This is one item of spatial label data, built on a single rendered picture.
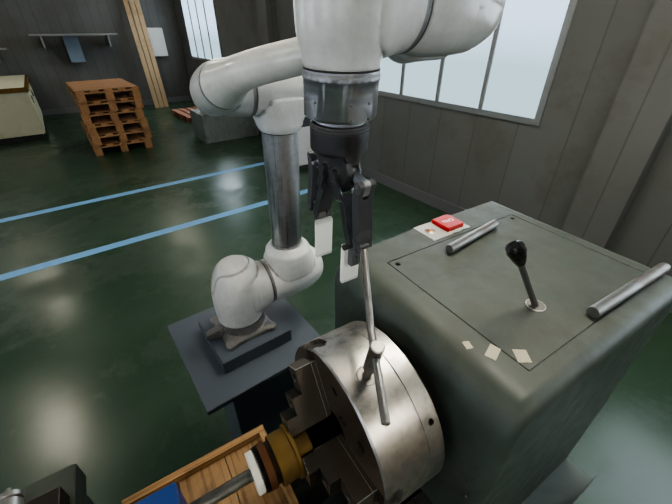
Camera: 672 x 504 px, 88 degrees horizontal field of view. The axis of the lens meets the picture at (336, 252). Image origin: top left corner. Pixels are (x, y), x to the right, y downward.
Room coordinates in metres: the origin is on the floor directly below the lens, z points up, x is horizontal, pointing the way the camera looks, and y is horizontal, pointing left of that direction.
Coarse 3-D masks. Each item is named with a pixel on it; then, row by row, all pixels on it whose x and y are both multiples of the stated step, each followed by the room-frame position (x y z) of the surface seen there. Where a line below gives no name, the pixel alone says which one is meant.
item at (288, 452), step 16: (272, 432) 0.33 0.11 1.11; (288, 432) 0.32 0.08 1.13; (304, 432) 0.33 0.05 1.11; (256, 448) 0.30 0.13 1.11; (272, 448) 0.30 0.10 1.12; (288, 448) 0.30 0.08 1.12; (304, 448) 0.31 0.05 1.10; (272, 464) 0.28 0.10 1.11; (288, 464) 0.28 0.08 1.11; (272, 480) 0.26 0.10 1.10; (288, 480) 0.27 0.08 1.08
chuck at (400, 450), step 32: (320, 352) 0.40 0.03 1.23; (352, 352) 0.40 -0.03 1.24; (352, 384) 0.34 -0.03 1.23; (384, 384) 0.34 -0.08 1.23; (352, 416) 0.31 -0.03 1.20; (416, 416) 0.31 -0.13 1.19; (352, 448) 0.31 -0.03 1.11; (384, 448) 0.27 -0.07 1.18; (416, 448) 0.28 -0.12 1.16; (384, 480) 0.24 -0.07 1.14; (416, 480) 0.26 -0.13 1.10
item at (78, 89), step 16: (96, 80) 6.48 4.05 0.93; (112, 80) 6.48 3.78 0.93; (80, 96) 5.34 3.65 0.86; (96, 96) 5.88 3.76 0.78; (112, 96) 5.59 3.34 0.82; (128, 96) 5.88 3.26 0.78; (80, 112) 5.49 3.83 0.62; (96, 112) 5.47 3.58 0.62; (112, 112) 5.58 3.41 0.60; (128, 112) 5.70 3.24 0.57; (96, 128) 5.79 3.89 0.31; (112, 128) 5.79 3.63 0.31; (128, 128) 5.79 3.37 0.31; (144, 128) 5.77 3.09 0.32; (96, 144) 5.35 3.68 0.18; (112, 144) 5.49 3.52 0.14; (144, 144) 5.85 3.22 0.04
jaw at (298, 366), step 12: (312, 348) 0.43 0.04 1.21; (300, 360) 0.42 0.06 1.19; (312, 360) 0.41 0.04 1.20; (300, 372) 0.39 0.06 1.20; (312, 372) 0.39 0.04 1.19; (300, 384) 0.38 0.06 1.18; (312, 384) 0.38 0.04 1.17; (288, 396) 0.37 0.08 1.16; (300, 396) 0.36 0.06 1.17; (312, 396) 0.37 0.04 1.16; (324, 396) 0.38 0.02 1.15; (300, 408) 0.35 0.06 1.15; (312, 408) 0.36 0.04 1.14; (324, 408) 0.36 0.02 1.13; (288, 420) 0.33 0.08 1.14; (300, 420) 0.34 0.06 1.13; (312, 420) 0.35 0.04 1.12
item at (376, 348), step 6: (372, 342) 0.35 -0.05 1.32; (378, 342) 0.35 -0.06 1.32; (372, 348) 0.34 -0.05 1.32; (378, 348) 0.34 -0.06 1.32; (384, 348) 0.34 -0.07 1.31; (372, 354) 0.33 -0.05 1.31; (378, 354) 0.33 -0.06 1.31; (366, 360) 0.34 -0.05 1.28; (366, 366) 0.34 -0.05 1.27; (372, 366) 0.34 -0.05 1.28; (366, 372) 0.34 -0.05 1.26; (372, 372) 0.34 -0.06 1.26; (366, 378) 0.35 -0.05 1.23
